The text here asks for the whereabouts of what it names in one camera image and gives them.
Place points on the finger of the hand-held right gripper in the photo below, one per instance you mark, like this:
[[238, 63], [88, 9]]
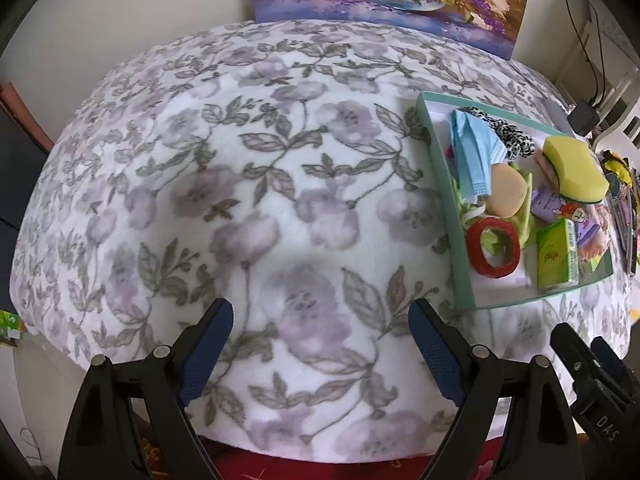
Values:
[[575, 365], [610, 360]]

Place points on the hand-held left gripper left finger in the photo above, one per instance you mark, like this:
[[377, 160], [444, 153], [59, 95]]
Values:
[[205, 355]]

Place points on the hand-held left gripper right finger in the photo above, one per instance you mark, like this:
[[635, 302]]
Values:
[[437, 355]]

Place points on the teal shallow tray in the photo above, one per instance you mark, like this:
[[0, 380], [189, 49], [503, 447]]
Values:
[[500, 292]]

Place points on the red tape roll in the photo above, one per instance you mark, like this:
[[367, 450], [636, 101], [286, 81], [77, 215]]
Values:
[[475, 250]]

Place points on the green tissue pack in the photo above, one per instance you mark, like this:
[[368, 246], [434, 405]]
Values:
[[555, 255]]

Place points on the green cloth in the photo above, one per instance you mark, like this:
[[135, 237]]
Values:
[[526, 230]]

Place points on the purple cartoon packet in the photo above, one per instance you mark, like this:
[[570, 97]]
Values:
[[550, 205]]

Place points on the beige powder puff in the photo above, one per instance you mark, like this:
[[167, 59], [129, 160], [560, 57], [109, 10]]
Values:
[[507, 192]]

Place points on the green and yellow sponge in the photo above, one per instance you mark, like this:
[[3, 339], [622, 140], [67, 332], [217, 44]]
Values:
[[570, 165]]

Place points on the pink striped towel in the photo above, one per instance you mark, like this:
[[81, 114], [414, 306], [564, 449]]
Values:
[[542, 167]]

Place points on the blue face mask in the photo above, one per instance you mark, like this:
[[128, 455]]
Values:
[[472, 155]]

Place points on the black and white scrunchie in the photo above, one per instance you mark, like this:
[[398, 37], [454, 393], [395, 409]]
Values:
[[515, 137]]

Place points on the red patterned cloth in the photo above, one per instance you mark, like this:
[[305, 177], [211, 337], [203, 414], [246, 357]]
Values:
[[300, 470]]

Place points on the yellow plush toy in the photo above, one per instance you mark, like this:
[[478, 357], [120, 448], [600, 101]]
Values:
[[617, 165]]

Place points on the green printed packet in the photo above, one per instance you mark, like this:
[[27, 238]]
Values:
[[11, 327]]

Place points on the white lattice chair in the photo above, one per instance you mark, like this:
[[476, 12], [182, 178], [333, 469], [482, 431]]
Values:
[[625, 125]]

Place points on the black charger adapter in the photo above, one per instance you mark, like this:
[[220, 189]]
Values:
[[582, 117]]

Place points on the dark brown-edged furniture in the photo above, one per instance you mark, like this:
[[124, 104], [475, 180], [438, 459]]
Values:
[[20, 180]]

